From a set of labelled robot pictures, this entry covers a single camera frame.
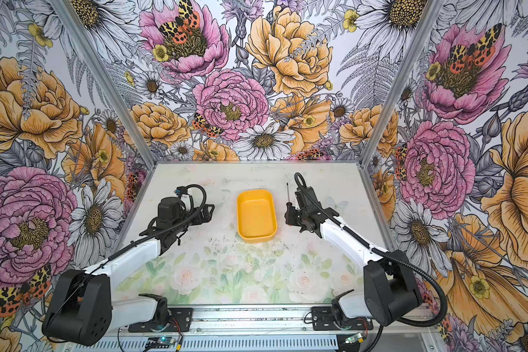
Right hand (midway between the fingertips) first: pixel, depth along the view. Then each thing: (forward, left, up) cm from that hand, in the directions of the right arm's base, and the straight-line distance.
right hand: (288, 220), depth 87 cm
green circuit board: (-37, +44, -11) cm, 58 cm away
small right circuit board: (-37, -19, -12) cm, 44 cm away
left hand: (+4, +33, +1) cm, 34 cm away
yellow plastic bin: (+12, +14, -14) cm, 23 cm away
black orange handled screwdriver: (+6, -1, +2) cm, 6 cm away
